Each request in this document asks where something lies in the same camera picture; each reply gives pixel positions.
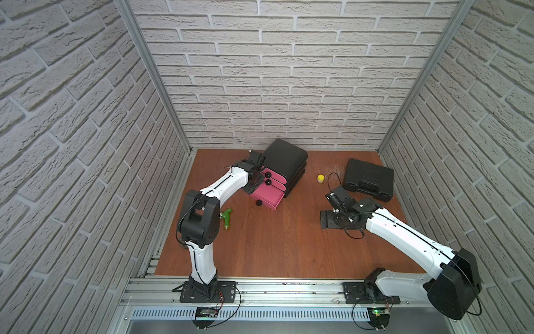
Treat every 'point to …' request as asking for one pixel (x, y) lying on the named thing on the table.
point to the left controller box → (205, 312)
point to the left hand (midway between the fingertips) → (261, 179)
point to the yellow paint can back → (320, 178)
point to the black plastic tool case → (369, 179)
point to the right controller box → (379, 316)
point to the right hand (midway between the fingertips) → (334, 221)
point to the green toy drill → (226, 216)
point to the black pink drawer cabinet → (285, 165)
